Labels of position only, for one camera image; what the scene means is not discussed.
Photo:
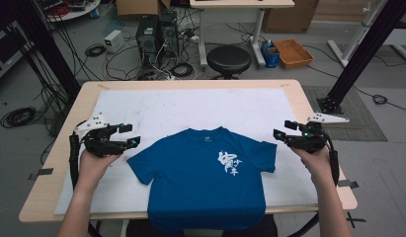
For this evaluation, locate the blue box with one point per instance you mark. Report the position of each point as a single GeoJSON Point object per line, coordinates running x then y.
{"type": "Point", "coordinates": [271, 58]}

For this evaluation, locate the grey floor mat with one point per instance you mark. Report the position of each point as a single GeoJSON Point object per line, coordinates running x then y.
{"type": "Point", "coordinates": [358, 131]}

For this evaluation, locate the white-legged wooden desk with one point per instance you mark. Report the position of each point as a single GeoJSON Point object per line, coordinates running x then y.
{"type": "Point", "coordinates": [240, 3]}

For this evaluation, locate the black computer tower green label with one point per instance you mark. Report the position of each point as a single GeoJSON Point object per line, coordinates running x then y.
{"type": "Point", "coordinates": [147, 39]}

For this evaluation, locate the white power supply box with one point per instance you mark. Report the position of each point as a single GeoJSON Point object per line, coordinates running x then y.
{"type": "Point", "coordinates": [113, 40]}

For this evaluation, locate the grey metal rack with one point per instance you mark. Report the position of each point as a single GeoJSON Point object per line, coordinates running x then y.
{"type": "Point", "coordinates": [6, 56]}

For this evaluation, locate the blue printed t-shirt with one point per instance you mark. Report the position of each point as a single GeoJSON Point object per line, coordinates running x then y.
{"type": "Point", "coordinates": [190, 184]}

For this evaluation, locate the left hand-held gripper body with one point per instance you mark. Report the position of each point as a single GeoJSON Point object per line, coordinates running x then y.
{"type": "Point", "coordinates": [101, 142]}

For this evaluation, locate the black round stool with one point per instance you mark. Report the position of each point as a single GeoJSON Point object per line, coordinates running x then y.
{"type": "Point", "coordinates": [228, 59]}

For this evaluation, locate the orange cardboard tray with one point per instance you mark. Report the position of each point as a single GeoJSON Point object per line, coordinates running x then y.
{"type": "Point", "coordinates": [292, 52]}

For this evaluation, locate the person's dark clothing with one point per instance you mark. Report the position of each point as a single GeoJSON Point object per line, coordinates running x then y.
{"type": "Point", "coordinates": [138, 228]}

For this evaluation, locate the person's left hand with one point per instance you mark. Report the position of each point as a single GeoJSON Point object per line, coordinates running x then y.
{"type": "Point", "coordinates": [92, 169]}

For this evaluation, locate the black tape cross mark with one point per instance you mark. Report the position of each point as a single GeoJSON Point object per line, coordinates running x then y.
{"type": "Point", "coordinates": [355, 220]}

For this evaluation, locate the white felt mat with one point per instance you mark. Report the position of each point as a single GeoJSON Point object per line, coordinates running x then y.
{"type": "Point", "coordinates": [190, 105]}

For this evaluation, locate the white metal stand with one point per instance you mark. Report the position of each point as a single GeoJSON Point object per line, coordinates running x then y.
{"type": "Point", "coordinates": [355, 36]}

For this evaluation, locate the round white table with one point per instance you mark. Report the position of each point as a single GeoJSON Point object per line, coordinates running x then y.
{"type": "Point", "coordinates": [75, 10]}

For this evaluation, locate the small brown cardboard box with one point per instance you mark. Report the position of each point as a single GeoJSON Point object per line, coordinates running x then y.
{"type": "Point", "coordinates": [138, 6]}

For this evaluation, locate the large brown cardboard box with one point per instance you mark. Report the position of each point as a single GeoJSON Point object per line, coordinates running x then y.
{"type": "Point", "coordinates": [289, 16]}

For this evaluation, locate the person's right hand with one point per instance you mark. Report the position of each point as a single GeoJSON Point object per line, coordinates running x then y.
{"type": "Point", "coordinates": [315, 164]}

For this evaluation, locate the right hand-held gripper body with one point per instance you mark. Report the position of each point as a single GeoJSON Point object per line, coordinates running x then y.
{"type": "Point", "coordinates": [309, 140]}

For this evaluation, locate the grey tape strip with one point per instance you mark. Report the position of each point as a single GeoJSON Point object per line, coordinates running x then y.
{"type": "Point", "coordinates": [42, 173]}
{"type": "Point", "coordinates": [350, 184]}

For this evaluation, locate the black metal frame post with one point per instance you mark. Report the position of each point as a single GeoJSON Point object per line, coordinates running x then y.
{"type": "Point", "coordinates": [49, 49]}
{"type": "Point", "coordinates": [365, 52]}

